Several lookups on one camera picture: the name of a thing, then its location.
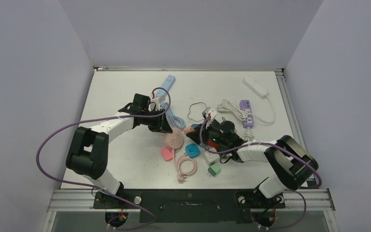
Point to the red pink plug adapter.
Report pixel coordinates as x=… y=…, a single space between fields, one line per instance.
x=213 y=144

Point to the white wall adapter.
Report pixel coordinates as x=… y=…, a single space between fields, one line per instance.
x=210 y=157

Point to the purple USB power strip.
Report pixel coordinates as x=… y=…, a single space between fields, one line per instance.
x=245 y=106

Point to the light green charger plug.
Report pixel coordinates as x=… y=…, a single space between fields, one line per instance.
x=213 y=170

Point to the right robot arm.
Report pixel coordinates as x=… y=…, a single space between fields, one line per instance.
x=291 y=163

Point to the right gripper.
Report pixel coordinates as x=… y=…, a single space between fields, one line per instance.
x=200 y=133

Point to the aluminium table frame rail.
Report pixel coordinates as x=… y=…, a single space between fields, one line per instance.
x=318 y=199

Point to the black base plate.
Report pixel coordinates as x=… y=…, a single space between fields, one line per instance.
x=193 y=205

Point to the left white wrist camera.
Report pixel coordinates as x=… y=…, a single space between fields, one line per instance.
x=156 y=101

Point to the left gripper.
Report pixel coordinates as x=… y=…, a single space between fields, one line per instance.
x=161 y=124

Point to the light blue power strip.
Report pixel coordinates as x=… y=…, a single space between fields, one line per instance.
x=166 y=86

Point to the white power strip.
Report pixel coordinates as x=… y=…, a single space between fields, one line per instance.
x=255 y=87

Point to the blue adapter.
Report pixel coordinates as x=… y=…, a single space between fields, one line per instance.
x=192 y=150

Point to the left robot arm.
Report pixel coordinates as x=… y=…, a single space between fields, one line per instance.
x=88 y=152

